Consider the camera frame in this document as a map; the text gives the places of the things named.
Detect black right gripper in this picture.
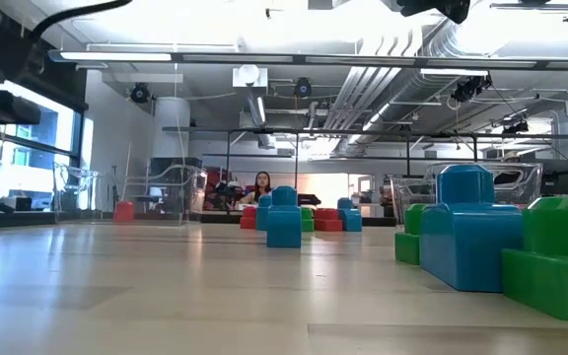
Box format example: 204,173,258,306
395,0,471,26

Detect short blue block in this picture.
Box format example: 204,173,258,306
336,196,364,234
418,164,526,294
265,185,304,249

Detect short green block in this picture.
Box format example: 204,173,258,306
500,195,568,323
393,202,429,266

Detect red block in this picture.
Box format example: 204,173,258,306
112,200,136,224
313,207,344,233
239,205,258,231

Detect long green block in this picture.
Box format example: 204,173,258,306
300,206,316,234

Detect long blue block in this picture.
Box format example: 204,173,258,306
255,193,274,232

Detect black monitor on arm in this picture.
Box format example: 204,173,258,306
541,157,568,197

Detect silver ventilation ducts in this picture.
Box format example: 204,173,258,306
322,19,492,157

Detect black ceiling speaker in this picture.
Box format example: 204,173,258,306
129,82,152,105
292,76,314,99

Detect grey light bar beam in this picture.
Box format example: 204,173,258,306
46,47,568,71

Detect clear plastic bin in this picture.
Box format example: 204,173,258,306
389,161,545,211
51,161,208,224

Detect white ceiling unit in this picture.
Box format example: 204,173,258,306
232,63,269,89

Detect person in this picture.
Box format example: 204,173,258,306
238,170,274,206

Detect red workshop equipment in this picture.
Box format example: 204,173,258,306
203,167,229,211

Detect white round column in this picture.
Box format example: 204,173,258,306
152,96,191,160

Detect large window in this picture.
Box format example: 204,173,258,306
0,81,96,213

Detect white box device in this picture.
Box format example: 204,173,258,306
0,195,34,213

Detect black camera mount cluster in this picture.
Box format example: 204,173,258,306
501,119,531,135
450,74,493,104

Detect black ceiling rail fixture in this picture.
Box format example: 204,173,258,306
489,0,568,24

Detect black metal rack frame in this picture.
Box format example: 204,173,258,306
161,125,568,214

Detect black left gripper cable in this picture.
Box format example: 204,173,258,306
28,0,134,43

